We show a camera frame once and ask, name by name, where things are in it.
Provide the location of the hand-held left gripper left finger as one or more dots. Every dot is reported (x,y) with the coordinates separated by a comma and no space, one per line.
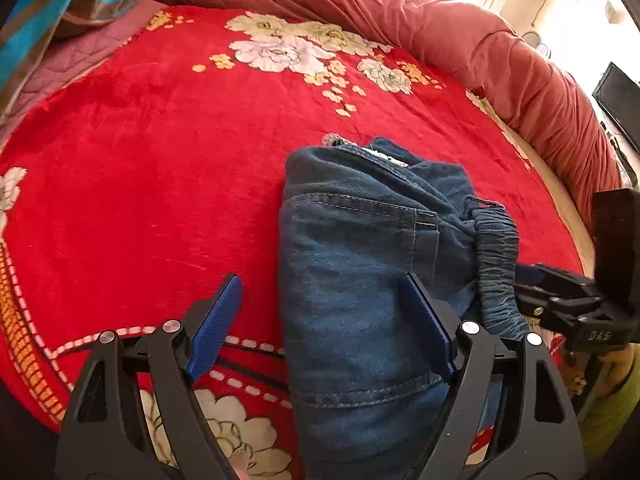
(217,325)

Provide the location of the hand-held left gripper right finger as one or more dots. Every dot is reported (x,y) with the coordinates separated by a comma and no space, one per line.
(425,315)

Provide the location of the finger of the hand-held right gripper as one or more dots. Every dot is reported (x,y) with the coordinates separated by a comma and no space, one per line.
(560,312)
(560,282)

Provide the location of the blue denim pants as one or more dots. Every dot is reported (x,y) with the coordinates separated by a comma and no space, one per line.
(360,260)

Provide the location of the beige bed sheet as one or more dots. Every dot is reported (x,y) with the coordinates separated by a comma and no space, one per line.
(575,230)

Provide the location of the person's green clothing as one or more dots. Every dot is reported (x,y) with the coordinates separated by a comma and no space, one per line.
(615,410)

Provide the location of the black flat screen television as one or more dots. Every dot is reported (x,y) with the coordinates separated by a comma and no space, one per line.
(620,100)

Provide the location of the red floral blanket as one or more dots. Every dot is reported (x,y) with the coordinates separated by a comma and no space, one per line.
(150,160)

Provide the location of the pink quilted mat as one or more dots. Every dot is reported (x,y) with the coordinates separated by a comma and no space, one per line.
(75,55)

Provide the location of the dusty red quilt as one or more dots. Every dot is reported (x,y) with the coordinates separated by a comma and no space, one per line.
(400,5)

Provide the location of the blue striped towel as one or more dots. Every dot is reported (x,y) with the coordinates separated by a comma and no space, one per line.
(50,5)

